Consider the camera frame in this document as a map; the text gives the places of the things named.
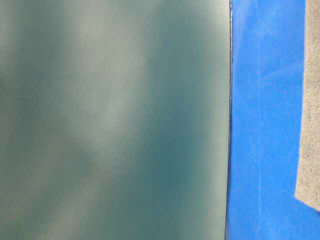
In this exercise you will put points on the dark green board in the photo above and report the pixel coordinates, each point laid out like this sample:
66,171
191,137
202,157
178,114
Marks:
114,119

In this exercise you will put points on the blue table cloth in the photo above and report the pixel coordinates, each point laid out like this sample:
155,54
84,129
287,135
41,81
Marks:
266,114

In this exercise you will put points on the grey-green large towel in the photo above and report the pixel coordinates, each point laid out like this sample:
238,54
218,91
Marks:
308,172

